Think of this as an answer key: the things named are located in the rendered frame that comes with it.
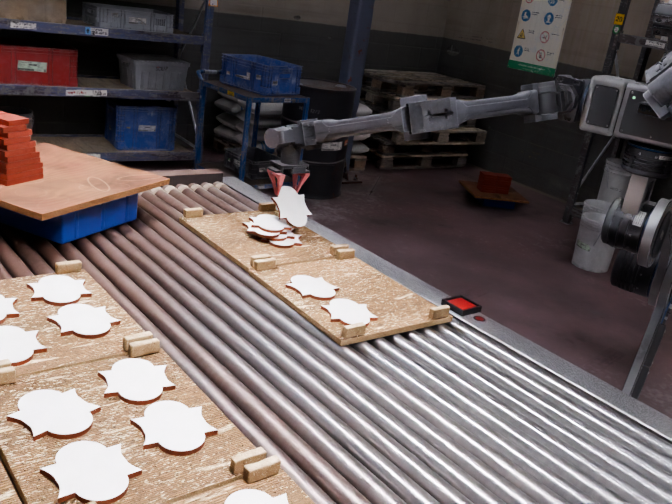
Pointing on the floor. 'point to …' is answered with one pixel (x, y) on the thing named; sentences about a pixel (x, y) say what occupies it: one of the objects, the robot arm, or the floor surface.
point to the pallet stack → (391, 147)
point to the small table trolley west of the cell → (244, 126)
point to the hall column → (355, 62)
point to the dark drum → (335, 92)
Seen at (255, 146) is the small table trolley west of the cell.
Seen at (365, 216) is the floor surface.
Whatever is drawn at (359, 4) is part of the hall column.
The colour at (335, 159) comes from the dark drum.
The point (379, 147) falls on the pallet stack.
